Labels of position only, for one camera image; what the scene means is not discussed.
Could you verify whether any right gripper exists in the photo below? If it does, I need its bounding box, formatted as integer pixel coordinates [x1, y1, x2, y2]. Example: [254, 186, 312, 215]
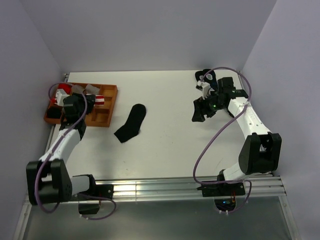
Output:
[191, 92, 226, 123]

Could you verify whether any orange compartment tray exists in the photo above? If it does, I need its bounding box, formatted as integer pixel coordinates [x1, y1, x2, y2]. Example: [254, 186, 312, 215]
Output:
[43, 83, 118, 128]

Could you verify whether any red white striped sock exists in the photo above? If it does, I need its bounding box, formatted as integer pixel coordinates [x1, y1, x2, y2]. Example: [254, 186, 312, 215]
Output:
[94, 95, 105, 105]

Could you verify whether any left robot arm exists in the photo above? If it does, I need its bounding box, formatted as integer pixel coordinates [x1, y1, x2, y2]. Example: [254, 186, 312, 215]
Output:
[26, 93, 98, 207]

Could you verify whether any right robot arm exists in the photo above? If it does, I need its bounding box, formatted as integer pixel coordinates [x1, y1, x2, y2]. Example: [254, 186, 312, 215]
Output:
[191, 77, 282, 195]

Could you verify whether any taupe rolled sock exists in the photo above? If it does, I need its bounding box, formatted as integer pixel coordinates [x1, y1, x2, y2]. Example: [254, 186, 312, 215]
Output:
[71, 85, 85, 94]

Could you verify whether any red rolled sock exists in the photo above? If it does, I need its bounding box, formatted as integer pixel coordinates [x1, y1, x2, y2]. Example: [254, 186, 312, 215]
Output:
[57, 83, 72, 95]

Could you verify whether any black rolled sock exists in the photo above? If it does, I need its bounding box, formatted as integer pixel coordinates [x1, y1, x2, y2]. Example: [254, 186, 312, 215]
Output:
[46, 107, 62, 119]

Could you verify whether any grey rolled sock top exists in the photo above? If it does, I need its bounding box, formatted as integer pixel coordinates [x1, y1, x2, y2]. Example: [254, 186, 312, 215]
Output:
[85, 84, 100, 95]

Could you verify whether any black patterned sock pair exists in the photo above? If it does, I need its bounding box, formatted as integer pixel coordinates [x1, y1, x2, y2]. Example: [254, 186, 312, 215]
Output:
[194, 69, 218, 91]

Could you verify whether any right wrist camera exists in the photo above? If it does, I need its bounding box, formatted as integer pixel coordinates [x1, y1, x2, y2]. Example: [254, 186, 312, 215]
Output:
[195, 80, 211, 100]

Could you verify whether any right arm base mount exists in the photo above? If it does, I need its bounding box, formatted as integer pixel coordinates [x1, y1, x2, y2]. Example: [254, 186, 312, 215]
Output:
[197, 182, 246, 214]

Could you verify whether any aluminium rail frame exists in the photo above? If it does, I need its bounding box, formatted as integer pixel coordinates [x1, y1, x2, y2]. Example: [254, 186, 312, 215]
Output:
[14, 70, 301, 240]

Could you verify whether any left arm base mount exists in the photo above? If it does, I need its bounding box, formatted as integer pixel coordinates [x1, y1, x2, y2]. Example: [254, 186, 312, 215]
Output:
[70, 184, 114, 217]

